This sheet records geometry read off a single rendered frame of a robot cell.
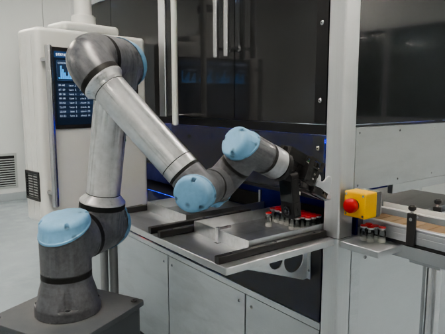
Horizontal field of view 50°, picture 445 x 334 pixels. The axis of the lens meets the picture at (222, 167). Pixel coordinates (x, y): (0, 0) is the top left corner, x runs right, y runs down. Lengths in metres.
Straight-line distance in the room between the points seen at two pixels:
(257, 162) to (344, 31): 0.51
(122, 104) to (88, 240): 0.34
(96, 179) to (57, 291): 0.28
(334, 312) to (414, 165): 0.56
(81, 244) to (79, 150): 0.91
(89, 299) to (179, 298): 1.08
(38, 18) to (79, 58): 5.74
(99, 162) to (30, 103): 0.82
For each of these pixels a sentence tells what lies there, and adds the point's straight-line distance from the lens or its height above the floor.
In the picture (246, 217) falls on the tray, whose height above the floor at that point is 0.90.
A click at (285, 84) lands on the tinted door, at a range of 1.54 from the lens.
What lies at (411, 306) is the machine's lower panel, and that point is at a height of 0.56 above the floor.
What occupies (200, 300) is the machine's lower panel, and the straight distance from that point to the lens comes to 2.07.
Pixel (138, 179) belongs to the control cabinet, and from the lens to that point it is 2.17.
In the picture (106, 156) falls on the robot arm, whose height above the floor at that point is 1.15.
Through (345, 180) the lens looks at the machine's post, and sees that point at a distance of 1.41.
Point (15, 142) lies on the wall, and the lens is 6.63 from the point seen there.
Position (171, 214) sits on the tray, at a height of 0.90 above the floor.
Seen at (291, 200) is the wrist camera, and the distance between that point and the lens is 1.14.
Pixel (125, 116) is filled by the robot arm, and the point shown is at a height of 1.25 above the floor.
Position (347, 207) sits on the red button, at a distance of 1.34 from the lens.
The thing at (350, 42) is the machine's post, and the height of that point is 1.44.
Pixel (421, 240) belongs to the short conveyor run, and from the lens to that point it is 1.41.
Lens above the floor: 1.28
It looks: 8 degrees down
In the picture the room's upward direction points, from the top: straight up
